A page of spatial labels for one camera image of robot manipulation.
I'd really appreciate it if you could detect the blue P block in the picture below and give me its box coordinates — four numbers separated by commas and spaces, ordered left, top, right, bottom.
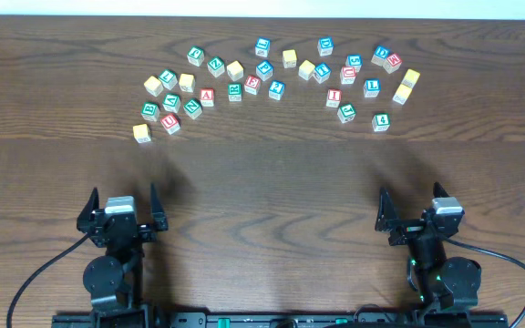
256, 60, 273, 81

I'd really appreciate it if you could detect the blue T block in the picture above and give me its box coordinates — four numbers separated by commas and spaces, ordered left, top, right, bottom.
314, 62, 332, 84

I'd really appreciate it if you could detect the red A block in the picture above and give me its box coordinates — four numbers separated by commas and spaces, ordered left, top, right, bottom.
200, 88, 214, 107

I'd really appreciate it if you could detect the red E block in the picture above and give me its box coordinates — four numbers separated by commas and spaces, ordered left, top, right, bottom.
243, 75, 262, 96

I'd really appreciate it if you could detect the green 4 block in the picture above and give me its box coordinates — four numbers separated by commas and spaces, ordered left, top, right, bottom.
372, 113, 390, 132

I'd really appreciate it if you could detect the green J block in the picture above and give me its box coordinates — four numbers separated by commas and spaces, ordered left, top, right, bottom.
337, 103, 356, 123

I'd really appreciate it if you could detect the red I block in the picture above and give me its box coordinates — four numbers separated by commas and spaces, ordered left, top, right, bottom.
325, 88, 342, 108

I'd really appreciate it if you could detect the blue D block top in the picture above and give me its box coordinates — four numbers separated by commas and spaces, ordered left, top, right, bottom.
317, 36, 335, 56

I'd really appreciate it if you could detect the green Z block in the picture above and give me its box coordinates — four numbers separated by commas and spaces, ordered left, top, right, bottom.
207, 56, 225, 77

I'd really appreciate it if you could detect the yellow K block right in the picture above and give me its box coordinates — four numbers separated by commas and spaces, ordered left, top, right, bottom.
401, 69, 420, 88

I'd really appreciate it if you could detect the yellow k block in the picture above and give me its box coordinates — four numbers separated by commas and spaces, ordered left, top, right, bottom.
132, 124, 152, 144
401, 69, 420, 88

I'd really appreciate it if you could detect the blue 2 block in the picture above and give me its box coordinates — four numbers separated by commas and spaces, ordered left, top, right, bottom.
268, 80, 285, 100

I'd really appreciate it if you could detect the yellow block far left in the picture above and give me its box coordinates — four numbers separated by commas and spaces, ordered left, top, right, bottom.
144, 76, 164, 97

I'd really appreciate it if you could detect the red U block left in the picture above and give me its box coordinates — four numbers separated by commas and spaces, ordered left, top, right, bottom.
160, 113, 180, 135

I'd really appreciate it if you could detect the green B block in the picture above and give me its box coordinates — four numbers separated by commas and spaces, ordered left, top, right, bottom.
140, 102, 160, 122

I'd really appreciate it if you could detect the red U block right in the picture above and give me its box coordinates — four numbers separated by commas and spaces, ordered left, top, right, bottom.
340, 66, 357, 85

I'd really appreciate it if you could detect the green R block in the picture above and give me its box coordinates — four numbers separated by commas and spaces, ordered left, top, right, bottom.
227, 83, 242, 102

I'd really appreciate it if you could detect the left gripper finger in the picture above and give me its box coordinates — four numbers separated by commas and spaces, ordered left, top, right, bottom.
79, 188, 99, 221
150, 183, 167, 224

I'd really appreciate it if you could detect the yellow S block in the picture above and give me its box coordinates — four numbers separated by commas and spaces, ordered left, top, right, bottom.
226, 60, 244, 82

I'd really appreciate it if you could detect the blue L block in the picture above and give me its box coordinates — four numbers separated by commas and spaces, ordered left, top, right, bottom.
363, 78, 381, 98

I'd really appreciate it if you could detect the blue 5 block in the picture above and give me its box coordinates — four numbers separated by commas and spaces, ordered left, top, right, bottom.
345, 54, 363, 72

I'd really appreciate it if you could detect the red M block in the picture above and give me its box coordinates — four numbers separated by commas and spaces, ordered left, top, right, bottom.
383, 53, 403, 74

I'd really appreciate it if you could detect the blue d block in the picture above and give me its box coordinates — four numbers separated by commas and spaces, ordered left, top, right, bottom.
371, 46, 390, 67
317, 36, 335, 56

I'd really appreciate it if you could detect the green block top left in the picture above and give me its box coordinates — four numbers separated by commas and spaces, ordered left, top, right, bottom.
187, 46, 205, 67

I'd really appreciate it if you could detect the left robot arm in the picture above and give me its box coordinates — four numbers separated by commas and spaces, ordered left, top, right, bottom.
77, 185, 169, 327

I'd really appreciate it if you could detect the green N block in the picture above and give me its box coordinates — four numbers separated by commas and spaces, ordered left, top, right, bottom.
183, 98, 202, 119

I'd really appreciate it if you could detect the green V block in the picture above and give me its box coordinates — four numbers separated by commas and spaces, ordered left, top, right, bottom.
162, 93, 181, 113

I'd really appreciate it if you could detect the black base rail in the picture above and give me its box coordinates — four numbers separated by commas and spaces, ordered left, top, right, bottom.
51, 310, 508, 328

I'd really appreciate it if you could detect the yellow K block left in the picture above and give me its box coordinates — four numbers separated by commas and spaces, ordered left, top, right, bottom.
132, 124, 152, 144

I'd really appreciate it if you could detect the green L block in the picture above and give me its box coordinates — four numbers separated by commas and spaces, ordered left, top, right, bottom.
158, 69, 178, 90

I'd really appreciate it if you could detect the yellow G block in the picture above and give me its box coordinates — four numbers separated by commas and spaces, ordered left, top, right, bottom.
392, 84, 412, 105

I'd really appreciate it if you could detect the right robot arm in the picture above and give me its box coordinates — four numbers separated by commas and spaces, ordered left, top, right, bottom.
375, 182, 481, 324

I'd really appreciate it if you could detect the yellow O block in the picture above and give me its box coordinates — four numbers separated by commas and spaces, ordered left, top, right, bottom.
298, 60, 315, 81

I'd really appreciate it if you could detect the blue D block right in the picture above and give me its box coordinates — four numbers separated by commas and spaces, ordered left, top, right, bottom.
371, 46, 390, 67

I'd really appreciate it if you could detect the red u block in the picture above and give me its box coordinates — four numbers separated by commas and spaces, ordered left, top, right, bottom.
160, 113, 180, 135
340, 66, 357, 85

